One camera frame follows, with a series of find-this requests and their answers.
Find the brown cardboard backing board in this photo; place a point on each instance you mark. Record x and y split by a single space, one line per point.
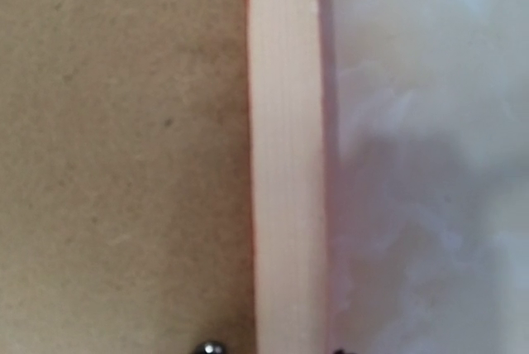
125 179

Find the red wooden picture frame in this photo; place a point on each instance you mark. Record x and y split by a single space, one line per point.
287 91

